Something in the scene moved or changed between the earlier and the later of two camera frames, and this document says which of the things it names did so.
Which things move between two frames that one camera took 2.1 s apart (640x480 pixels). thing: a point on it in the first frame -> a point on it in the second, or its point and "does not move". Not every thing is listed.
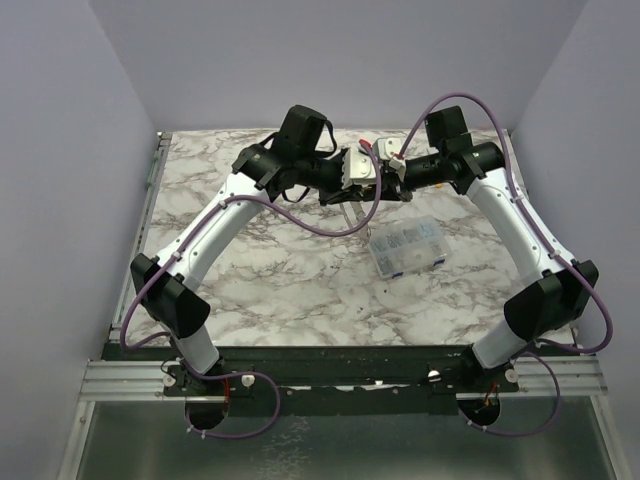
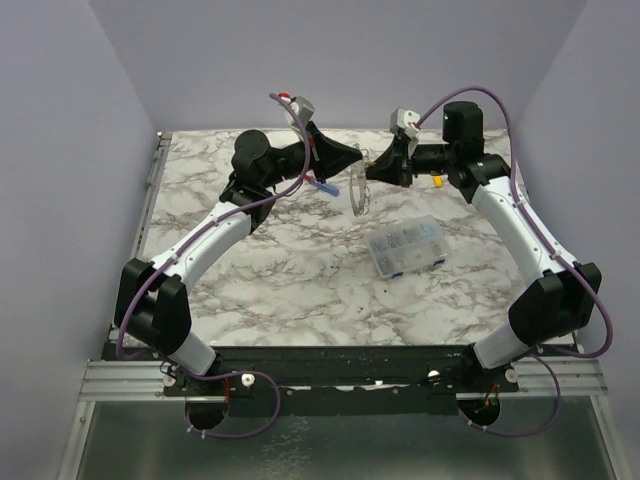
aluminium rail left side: (142, 228) does not move
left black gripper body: (328, 178) -> (315, 151)
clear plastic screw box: (414, 245) does not move
